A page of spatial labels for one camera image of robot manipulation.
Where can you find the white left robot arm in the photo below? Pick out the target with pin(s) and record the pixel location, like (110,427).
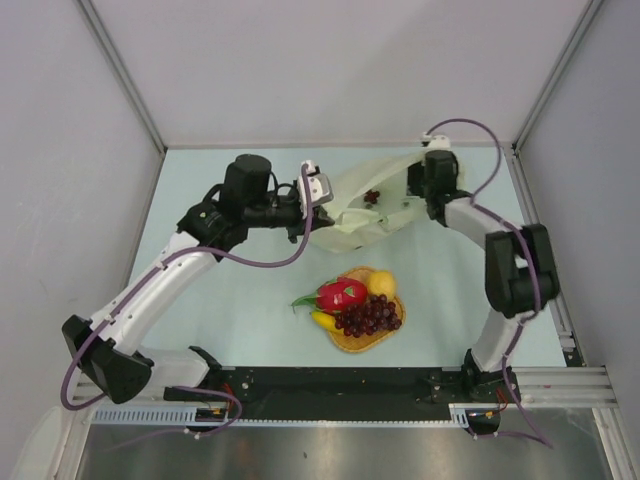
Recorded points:
(106,346)

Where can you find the yellow fake pear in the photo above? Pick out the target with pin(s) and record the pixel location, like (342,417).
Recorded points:
(382,282)

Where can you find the red fake dragon fruit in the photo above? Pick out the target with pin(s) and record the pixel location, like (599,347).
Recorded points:
(335,296)

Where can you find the dark red fake fruit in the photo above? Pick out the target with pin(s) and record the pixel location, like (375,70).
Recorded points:
(378,314)

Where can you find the woven bamboo tray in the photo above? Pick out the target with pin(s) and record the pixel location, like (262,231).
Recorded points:
(354,345)

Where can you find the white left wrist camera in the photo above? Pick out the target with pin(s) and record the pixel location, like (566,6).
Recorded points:
(313,186)

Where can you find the small dark red grape sprig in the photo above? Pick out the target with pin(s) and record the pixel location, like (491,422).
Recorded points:
(371,198)

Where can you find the yellow fake banana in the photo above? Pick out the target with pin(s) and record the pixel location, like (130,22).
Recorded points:
(325,321)

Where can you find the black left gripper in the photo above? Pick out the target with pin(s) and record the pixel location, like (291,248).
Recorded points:
(298,227)

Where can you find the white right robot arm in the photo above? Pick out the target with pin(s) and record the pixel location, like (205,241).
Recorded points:
(520,275)

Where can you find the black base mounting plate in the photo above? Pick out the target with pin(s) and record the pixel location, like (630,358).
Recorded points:
(378,394)

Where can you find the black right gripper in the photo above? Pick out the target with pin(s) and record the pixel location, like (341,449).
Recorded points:
(415,170)

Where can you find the translucent pale green plastic bag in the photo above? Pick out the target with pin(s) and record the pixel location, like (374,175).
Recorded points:
(357,226)

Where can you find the white slotted cable duct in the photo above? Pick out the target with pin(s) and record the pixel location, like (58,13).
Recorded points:
(191,416)

